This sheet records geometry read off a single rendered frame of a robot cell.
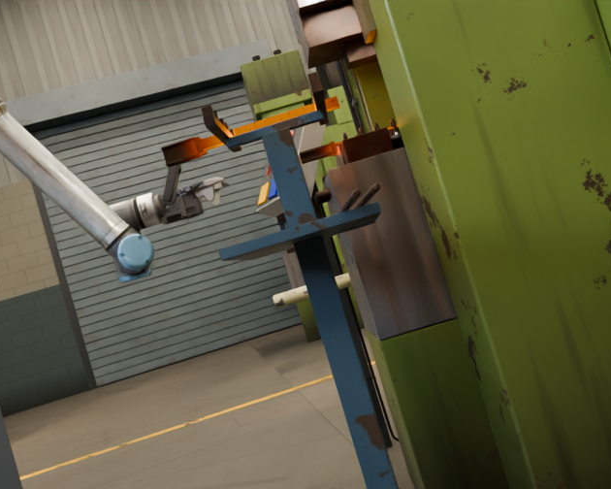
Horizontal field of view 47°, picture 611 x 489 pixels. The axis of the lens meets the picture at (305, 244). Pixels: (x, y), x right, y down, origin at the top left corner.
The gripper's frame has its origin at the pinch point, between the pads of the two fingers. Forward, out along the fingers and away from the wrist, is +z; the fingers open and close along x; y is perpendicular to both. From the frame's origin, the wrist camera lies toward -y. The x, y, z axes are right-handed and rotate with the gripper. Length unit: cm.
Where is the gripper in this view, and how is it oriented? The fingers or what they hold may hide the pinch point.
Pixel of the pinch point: (224, 179)
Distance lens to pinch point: 198.2
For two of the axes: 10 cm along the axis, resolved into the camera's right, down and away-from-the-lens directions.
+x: 0.1, -0.4, -10.0
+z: 9.6, -2.9, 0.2
